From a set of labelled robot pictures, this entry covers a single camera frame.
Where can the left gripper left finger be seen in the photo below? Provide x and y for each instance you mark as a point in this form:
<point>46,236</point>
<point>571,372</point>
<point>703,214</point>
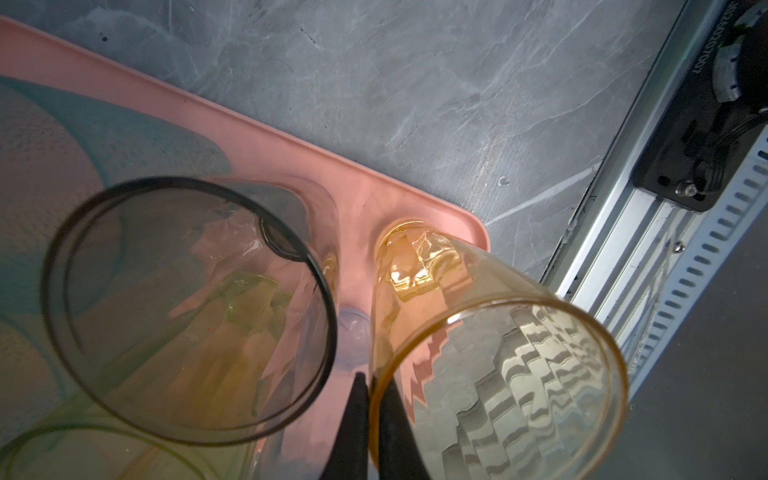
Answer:
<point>348,459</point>

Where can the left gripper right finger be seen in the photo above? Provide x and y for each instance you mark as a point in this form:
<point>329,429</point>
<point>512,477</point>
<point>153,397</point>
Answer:
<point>399,458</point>

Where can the tall green glass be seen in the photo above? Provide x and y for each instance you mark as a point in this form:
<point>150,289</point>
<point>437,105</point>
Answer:
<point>80,440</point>

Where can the amber orange glass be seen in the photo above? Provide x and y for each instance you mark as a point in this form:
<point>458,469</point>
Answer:
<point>500,378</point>

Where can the smoky grey glass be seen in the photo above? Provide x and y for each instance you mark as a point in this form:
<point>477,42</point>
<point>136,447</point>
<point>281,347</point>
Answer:
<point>200,311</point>

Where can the blue short glass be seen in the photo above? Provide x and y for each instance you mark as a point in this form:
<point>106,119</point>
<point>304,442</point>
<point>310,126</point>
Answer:
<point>354,340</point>

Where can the teal textured glass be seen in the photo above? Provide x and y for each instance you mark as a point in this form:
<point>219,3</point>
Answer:
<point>57,150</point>

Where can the pink plastic tray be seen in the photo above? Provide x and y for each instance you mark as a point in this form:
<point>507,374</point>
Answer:
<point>366,202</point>

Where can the aluminium front rail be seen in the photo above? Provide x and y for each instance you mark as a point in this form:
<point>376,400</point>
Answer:
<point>636,261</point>

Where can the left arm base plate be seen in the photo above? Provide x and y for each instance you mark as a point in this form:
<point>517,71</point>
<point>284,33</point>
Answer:
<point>719,105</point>

